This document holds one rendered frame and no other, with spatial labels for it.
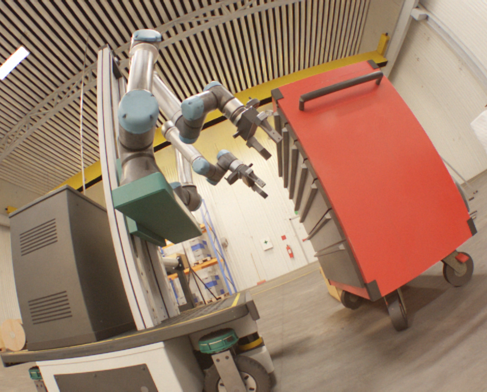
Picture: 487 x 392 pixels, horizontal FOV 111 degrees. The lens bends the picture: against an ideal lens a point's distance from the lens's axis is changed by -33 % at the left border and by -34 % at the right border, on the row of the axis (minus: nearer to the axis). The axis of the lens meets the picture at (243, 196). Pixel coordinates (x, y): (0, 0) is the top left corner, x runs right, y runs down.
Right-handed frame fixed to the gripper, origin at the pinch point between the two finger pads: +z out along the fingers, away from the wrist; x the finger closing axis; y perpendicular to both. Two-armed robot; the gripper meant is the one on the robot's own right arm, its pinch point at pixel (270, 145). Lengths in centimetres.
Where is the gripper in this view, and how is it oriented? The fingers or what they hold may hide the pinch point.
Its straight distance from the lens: 85.1
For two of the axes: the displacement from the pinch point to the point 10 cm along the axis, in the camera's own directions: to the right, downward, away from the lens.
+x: 1.6, -2.5, -9.5
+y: -7.2, 6.3, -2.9
